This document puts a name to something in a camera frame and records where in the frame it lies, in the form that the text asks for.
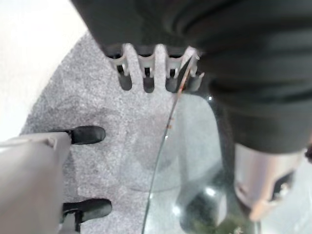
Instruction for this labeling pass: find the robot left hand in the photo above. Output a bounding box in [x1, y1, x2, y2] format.
[70, 0, 312, 222]

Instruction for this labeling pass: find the round glass table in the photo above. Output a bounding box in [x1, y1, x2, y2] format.
[140, 55, 312, 234]

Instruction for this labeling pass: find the grey carpet rug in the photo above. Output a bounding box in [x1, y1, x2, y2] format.
[20, 33, 220, 234]

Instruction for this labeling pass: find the dark robot foot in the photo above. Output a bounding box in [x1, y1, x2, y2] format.
[65, 125, 106, 145]
[60, 198, 113, 232]

